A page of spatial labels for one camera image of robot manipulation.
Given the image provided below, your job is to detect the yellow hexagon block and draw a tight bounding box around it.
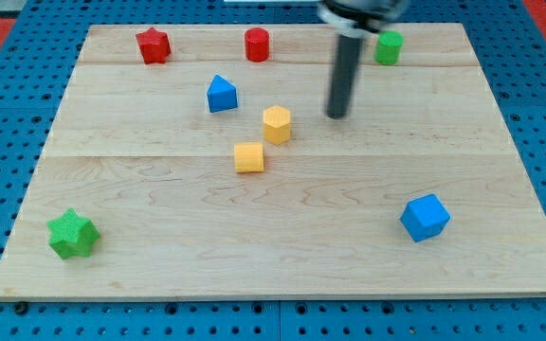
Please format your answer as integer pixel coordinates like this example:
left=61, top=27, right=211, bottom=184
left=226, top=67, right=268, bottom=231
left=263, top=105, right=291, bottom=145

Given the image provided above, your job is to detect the blue triangle block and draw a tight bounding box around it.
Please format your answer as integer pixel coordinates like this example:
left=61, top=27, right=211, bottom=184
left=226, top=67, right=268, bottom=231
left=207, top=75, right=238, bottom=113

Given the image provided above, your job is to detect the blue cube block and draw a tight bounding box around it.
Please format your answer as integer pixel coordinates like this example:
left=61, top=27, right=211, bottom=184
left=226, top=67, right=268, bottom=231
left=400, top=194, right=451, bottom=242

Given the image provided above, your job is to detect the green star block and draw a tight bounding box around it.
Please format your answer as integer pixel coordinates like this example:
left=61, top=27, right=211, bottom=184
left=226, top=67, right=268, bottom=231
left=46, top=208, right=100, bottom=260

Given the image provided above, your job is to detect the red star block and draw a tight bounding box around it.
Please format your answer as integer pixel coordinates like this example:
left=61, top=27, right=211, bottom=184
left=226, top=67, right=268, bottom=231
left=136, top=27, right=172, bottom=64

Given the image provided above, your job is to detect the black pusher rod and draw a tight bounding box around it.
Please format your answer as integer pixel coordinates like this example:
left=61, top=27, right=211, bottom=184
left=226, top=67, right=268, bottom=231
left=326, top=35, right=364, bottom=119

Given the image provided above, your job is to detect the green cylinder block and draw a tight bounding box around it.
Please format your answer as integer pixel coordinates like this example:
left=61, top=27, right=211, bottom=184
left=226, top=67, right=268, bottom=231
left=373, top=30, right=404, bottom=65

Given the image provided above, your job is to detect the red cylinder block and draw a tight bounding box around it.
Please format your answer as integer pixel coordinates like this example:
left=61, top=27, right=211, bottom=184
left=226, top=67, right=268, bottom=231
left=244, top=27, right=270, bottom=63

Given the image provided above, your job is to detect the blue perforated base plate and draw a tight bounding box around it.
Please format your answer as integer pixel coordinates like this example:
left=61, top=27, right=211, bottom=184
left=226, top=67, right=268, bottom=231
left=0, top=1, right=546, bottom=340

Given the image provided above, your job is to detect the wooden board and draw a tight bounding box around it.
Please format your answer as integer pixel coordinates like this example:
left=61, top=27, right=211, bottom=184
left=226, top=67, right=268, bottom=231
left=0, top=23, right=546, bottom=302

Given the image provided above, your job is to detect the yellow square block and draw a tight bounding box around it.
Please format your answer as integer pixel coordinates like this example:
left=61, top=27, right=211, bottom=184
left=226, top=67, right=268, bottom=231
left=234, top=142, right=264, bottom=173

